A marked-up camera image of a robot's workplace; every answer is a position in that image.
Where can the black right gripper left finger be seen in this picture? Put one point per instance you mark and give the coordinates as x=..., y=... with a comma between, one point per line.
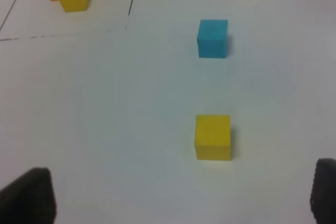
x=30, y=198

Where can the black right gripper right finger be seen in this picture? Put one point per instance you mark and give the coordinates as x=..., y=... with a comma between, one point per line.
x=322, y=198

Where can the blue cube block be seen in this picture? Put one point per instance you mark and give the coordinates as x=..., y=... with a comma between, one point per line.
x=212, y=38

